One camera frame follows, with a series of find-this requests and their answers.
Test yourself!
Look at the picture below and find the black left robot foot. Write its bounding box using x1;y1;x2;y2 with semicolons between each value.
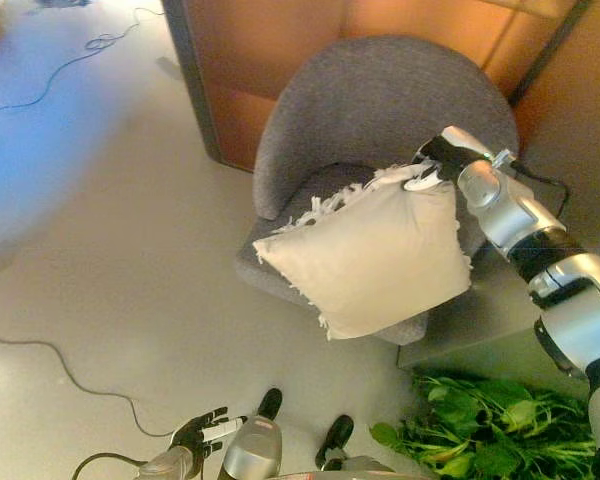
256;387;284;422

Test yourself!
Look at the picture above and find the white fringed pillow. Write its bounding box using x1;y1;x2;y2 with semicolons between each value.
252;162;475;343

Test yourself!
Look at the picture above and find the green leafy plant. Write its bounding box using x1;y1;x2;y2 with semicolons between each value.
368;373;600;480

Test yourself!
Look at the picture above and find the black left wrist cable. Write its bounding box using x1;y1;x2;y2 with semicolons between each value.
72;451;150;480

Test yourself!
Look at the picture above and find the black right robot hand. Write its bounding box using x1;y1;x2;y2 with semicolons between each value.
403;125;492;194

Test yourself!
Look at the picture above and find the black right robot foot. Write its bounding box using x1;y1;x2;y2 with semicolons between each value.
313;414;356;471

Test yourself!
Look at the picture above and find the black robot foot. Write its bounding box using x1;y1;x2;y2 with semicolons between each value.
313;414;356;471
256;387;284;422

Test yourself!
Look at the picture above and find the silver left robot leg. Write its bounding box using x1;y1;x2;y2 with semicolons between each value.
221;414;284;480

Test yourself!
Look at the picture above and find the silver right robot leg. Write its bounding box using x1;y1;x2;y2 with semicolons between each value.
321;454;397;480

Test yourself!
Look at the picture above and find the grey floor cable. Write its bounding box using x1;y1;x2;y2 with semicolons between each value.
0;331;175;438

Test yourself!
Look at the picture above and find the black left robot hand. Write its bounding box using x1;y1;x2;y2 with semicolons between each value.
168;406;249;460

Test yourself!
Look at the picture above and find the thin floor cable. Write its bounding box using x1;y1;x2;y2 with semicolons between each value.
0;5;152;124

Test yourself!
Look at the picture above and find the grey fabric armchair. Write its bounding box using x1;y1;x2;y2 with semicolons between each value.
233;34;521;347

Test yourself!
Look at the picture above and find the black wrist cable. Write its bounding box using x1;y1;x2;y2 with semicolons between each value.
508;158;572;219
72;451;150;480

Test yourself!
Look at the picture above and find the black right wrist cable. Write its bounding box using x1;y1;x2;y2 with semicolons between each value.
508;158;572;219

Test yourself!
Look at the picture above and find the silver robot leg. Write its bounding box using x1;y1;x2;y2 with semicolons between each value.
221;414;284;480
321;454;397;480

